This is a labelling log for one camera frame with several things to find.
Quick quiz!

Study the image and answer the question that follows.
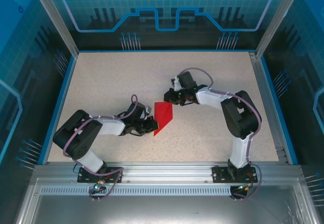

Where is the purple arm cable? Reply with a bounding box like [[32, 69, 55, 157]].
[[182, 68, 263, 202], [62, 94, 139, 202]]

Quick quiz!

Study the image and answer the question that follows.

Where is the slotted aluminium cable duct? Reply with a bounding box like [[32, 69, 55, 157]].
[[40, 186, 235, 197]]

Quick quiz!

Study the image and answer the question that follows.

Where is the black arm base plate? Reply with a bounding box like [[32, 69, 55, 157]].
[[77, 166, 124, 183], [212, 165, 259, 183]]

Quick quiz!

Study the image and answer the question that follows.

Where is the aluminium side rail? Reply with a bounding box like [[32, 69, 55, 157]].
[[249, 52, 289, 164]]

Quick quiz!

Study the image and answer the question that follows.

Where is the aluminium frame post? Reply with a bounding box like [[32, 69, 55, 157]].
[[28, 0, 79, 57], [255, 0, 306, 59]]

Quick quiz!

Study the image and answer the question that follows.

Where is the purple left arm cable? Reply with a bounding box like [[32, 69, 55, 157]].
[[62, 94, 139, 202]]

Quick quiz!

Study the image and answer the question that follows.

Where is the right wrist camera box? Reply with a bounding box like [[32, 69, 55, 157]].
[[171, 76, 183, 89]]

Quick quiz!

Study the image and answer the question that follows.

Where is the cable connector with green light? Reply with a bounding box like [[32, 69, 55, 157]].
[[91, 180, 106, 194], [236, 183, 254, 193]]

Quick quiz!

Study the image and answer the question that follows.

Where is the metal shelf panel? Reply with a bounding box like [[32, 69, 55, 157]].
[[14, 178, 318, 224]]

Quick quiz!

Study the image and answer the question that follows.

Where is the aluminium mounting rail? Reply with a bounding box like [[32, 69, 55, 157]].
[[32, 162, 303, 184]]

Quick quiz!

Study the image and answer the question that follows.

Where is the red cloth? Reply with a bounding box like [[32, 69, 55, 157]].
[[153, 101, 174, 135]]

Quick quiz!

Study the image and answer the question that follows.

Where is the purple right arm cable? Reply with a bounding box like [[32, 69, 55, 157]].
[[182, 68, 263, 202]]

